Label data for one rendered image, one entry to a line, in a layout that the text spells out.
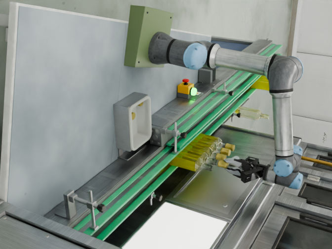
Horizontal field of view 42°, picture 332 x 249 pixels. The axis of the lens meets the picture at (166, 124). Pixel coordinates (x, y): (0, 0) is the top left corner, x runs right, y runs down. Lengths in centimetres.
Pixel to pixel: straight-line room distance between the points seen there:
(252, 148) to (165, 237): 97
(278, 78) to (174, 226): 76
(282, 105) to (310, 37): 618
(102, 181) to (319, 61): 651
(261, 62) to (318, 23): 597
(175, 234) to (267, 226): 43
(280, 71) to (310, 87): 641
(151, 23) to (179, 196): 81
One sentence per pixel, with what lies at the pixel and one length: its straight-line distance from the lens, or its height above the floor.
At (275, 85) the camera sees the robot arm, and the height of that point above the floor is 140.
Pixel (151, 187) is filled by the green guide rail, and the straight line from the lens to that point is 201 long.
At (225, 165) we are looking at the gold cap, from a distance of 211.
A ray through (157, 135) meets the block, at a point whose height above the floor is 86.
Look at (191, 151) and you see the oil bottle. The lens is 217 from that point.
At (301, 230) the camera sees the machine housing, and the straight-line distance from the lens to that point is 206.
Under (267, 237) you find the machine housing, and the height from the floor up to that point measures 148.
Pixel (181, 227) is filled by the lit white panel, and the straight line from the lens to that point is 193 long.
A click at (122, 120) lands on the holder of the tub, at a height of 79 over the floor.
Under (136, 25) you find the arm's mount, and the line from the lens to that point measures 194.
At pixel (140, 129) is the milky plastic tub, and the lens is 212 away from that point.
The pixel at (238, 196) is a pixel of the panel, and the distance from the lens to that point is 213.
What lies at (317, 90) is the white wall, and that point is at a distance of 822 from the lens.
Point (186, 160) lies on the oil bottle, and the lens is 210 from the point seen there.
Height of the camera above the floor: 183
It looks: 27 degrees down
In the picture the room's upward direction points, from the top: 103 degrees clockwise
